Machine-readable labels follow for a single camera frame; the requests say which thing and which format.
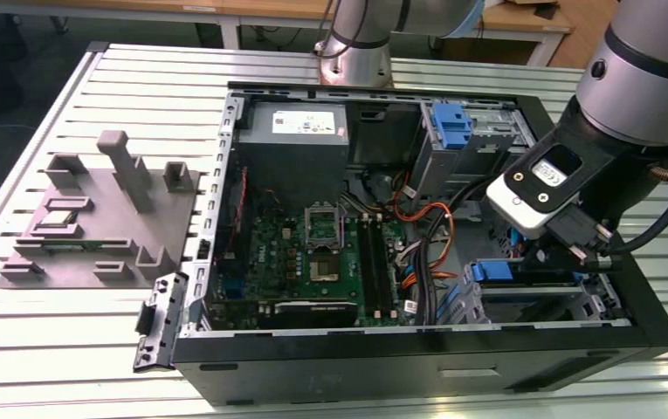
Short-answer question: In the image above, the blue data wire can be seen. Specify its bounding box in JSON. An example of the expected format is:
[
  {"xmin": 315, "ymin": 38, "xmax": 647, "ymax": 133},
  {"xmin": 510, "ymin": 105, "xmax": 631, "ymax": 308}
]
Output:
[{"xmin": 507, "ymin": 226, "xmax": 526, "ymax": 257}]

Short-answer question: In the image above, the hard disk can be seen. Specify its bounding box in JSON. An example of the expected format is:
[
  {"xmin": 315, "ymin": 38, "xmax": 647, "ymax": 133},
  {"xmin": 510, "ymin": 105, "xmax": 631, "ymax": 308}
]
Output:
[{"xmin": 464, "ymin": 259, "xmax": 590, "ymax": 290}]

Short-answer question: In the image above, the metal disk bay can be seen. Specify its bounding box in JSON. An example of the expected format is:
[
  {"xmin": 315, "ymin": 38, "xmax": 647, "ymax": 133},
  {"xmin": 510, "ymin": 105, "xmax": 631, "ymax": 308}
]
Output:
[{"xmin": 436, "ymin": 257, "xmax": 626, "ymax": 326}]

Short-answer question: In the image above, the metal drive cage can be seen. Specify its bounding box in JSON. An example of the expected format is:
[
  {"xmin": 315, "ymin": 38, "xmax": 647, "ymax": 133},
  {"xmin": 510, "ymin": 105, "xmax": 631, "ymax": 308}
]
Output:
[{"xmin": 407, "ymin": 100, "xmax": 542, "ymax": 206}]

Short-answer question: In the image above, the blue drive latch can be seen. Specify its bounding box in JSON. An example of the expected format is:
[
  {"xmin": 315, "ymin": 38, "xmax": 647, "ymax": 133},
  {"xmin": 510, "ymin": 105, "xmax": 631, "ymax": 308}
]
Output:
[{"xmin": 432, "ymin": 102, "xmax": 472, "ymax": 150}]

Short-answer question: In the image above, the wooden cabinet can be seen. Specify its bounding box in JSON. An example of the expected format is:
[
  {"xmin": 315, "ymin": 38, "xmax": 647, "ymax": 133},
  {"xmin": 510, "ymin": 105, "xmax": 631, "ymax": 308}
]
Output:
[{"xmin": 553, "ymin": 0, "xmax": 623, "ymax": 71}]

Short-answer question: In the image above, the RAM slot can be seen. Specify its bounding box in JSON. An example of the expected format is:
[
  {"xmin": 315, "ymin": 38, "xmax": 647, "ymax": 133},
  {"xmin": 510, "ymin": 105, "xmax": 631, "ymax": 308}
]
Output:
[
  {"xmin": 358, "ymin": 213, "xmax": 376, "ymax": 319},
  {"xmin": 364, "ymin": 213, "xmax": 384, "ymax": 319},
  {"xmin": 372, "ymin": 213, "xmax": 391, "ymax": 319}
]

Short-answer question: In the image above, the metal socket cover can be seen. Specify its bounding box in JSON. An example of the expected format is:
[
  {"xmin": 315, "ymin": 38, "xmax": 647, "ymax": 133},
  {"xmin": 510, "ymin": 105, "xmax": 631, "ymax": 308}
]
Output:
[{"xmin": 303, "ymin": 203, "xmax": 346, "ymax": 254}]

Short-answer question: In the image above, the CPU socket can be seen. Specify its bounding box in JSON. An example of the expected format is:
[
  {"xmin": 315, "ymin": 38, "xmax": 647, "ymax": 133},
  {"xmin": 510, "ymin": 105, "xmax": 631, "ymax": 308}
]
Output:
[{"xmin": 307, "ymin": 255, "xmax": 346, "ymax": 285}]

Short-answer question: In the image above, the grey power supply unit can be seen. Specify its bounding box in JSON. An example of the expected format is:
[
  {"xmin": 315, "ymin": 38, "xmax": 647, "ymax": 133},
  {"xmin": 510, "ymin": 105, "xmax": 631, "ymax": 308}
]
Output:
[{"xmin": 231, "ymin": 100, "xmax": 351, "ymax": 210}]

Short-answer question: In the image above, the black graphics card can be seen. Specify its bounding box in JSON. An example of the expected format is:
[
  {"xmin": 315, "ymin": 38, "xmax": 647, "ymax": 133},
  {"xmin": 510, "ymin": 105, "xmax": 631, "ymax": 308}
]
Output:
[{"xmin": 256, "ymin": 299, "xmax": 362, "ymax": 331}]

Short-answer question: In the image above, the green motherboard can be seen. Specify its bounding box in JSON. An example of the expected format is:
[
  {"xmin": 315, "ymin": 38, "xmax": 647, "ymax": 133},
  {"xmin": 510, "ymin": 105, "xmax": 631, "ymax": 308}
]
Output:
[{"xmin": 204, "ymin": 204, "xmax": 422, "ymax": 328}]

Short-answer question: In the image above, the black open PC case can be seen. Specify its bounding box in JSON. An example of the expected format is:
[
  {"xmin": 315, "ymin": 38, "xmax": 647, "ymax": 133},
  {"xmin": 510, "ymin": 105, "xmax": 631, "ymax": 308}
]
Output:
[{"xmin": 169, "ymin": 79, "xmax": 668, "ymax": 407}]

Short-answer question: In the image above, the blue expansion slot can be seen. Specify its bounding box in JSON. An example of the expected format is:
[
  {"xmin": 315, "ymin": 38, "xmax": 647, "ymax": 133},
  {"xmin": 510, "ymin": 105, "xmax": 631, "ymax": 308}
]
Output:
[{"xmin": 223, "ymin": 273, "xmax": 248, "ymax": 302}]

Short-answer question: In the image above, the grey parts rack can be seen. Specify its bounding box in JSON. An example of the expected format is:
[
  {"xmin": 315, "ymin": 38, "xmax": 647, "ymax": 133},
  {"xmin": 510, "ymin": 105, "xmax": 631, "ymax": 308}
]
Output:
[{"xmin": 0, "ymin": 129, "xmax": 204, "ymax": 290}]

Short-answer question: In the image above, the green RAM stick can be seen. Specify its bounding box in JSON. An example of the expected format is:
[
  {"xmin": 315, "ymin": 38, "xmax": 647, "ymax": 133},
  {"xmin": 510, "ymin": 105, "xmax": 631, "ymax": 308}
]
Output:
[{"xmin": 16, "ymin": 237, "xmax": 131, "ymax": 253}]

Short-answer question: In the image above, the CPU chip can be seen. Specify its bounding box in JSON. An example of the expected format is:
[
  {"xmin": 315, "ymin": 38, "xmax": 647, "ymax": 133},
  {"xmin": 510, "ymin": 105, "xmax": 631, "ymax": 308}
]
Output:
[{"xmin": 39, "ymin": 211, "xmax": 76, "ymax": 229}]

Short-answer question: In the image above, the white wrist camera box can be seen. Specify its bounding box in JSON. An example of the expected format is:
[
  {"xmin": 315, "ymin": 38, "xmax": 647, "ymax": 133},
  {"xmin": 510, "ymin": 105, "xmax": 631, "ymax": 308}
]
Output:
[{"xmin": 483, "ymin": 143, "xmax": 585, "ymax": 241}]

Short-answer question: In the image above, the orange wire bundle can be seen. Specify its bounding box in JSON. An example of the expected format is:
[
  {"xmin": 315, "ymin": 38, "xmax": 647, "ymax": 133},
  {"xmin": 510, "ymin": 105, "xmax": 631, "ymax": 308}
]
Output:
[{"xmin": 390, "ymin": 168, "xmax": 460, "ymax": 292}]

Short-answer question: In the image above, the wooden desk white frame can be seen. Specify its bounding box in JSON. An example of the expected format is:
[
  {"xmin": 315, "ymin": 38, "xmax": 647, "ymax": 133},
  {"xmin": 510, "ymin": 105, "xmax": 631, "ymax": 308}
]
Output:
[{"xmin": 17, "ymin": 0, "xmax": 577, "ymax": 66}]

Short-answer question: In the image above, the metal card retention bracket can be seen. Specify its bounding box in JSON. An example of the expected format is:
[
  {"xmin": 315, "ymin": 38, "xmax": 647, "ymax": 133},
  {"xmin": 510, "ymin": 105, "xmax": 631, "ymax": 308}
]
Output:
[{"xmin": 132, "ymin": 270, "xmax": 189, "ymax": 374}]

